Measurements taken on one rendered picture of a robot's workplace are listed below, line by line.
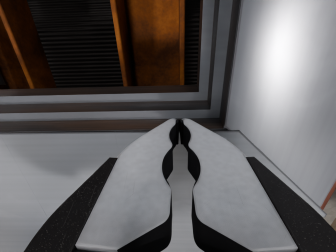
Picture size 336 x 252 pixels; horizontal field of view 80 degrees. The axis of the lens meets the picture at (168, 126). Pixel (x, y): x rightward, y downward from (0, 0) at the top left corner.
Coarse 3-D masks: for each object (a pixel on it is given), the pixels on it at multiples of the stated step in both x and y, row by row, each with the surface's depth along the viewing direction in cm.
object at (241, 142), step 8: (240, 136) 13; (240, 144) 14; (248, 144) 14; (248, 152) 14; (256, 152) 14; (264, 160) 14; (272, 168) 15; (280, 176) 15; (288, 184) 16; (296, 192) 16
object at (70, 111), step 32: (224, 0) 11; (224, 32) 12; (224, 64) 13; (0, 96) 16; (32, 96) 16; (64, 96) 16; (96, 96) 16; (128, 96) 16; (160, 96) 16; (192, 96) 16; (224, 96) 13; (0, 128) 14; (32, 128) 14; (64, 128) 14; (96, 128) 14; (128, 128) 14; (224, 128) 14
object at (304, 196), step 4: (300, 196) 16; (304, 196) 16; (308, 196) 16; (308, 200) 17; (312, 200) 17; (312, 204) 17; (316, 204) 17; (316, 208) 17; (320, 208) 17; (320, 212) 17; (324, 212) 17; (324, 216) 18
